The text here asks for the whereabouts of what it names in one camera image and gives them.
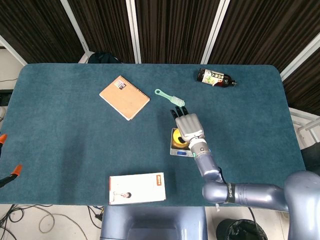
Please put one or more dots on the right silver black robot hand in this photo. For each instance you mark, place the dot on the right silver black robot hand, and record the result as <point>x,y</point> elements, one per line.
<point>190,127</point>

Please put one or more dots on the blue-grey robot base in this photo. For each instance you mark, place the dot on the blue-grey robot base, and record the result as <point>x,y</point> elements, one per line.
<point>150,222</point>

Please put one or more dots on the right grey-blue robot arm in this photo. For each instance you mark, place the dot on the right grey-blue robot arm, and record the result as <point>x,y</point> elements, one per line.
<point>210,170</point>

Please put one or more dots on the small digital kitchen scale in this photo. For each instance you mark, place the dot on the small digital kitchen scale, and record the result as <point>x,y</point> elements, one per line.
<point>178,152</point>

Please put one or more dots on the mint green plastic brush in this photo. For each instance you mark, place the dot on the mint green plastic brush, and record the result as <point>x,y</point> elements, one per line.
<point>175,100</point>

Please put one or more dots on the dark sauce bottle with label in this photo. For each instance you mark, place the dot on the dark sauce bottle with label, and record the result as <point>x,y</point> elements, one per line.
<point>212,77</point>

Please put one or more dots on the brown spiral notebook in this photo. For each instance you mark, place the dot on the brown spiral notebook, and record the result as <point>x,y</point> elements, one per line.
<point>125,98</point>

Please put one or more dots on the white desk lamp box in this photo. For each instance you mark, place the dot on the white desk lamp box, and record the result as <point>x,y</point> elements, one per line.
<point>137,187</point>

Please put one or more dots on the dark brown partition panel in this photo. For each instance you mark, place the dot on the dark brown partition panel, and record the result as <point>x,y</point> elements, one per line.
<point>37,27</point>
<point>262,30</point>
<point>105,25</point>
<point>172,30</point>
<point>303,92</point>

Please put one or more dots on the black bag behind table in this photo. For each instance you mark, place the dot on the black bag behind table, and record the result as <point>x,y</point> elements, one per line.
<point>102,58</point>

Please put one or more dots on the black trash bin with bag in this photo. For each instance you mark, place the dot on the black trash bin with bag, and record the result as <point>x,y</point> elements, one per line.
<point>237,231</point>

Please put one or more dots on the white metal rack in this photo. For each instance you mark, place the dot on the white metal rack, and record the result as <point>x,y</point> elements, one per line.
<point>305,122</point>

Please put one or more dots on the teal table cloth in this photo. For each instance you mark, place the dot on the teal table cloth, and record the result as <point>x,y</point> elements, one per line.
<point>62,125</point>

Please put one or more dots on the black clamp with orange tip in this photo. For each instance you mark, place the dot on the black clamp with orange tip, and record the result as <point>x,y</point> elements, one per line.
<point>16,171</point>
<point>2,138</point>

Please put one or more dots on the white partition frame post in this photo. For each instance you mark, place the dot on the white partition frame post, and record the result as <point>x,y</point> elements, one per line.
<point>73,22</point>
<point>300,57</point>
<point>13,51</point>
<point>133,30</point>
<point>215,27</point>

